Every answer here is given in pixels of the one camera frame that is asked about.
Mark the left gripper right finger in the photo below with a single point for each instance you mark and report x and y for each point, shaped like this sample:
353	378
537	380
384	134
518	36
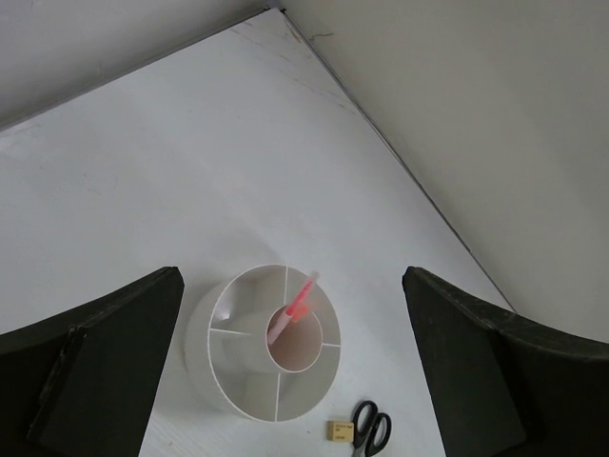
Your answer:
502	384

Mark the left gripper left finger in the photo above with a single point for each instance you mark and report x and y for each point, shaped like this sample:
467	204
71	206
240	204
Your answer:
83	382

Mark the thin red pen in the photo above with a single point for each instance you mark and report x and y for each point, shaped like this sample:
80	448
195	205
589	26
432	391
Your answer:
295	310

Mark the small yellow eraser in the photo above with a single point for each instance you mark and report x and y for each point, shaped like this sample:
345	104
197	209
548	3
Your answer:
340	431

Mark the white round divided organizer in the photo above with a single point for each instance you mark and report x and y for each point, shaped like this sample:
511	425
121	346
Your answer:
233	367

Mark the black handled scissors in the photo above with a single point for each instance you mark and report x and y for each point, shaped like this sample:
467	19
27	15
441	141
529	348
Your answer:
372	429

